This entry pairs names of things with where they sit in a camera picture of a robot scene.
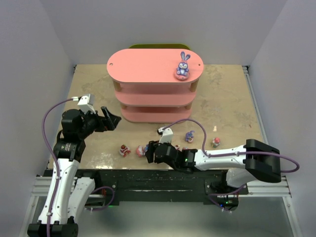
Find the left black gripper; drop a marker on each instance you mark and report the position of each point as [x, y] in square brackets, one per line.
[102, 122]

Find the pink green standing toy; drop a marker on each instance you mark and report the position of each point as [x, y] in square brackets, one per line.
[215, 142]

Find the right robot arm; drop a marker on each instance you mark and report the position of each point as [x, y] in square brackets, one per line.
[253, 161]

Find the aluminium rail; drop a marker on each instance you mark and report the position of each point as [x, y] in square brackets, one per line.
[255, 188]

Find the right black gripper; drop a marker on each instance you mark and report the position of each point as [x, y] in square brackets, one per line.
[150, 151]

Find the purple bunny with cupcake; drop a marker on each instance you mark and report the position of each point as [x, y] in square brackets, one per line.
[189, 137]

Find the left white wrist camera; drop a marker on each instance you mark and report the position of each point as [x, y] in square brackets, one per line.
[85, 103]

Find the pink three-tier shelf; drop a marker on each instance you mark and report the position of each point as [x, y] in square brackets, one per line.
[146, 87]

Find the black base frame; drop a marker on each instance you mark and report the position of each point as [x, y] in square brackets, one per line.
[159, 185]

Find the red white strawberry toy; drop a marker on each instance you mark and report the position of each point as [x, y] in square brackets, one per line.
[124, 150]

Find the pink white lying toy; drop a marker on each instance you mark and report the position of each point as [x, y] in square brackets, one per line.
[140, 151]

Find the green board behind shelf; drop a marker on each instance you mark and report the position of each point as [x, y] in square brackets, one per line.
[160, 46]

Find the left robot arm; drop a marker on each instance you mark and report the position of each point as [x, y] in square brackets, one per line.
[67, 196]

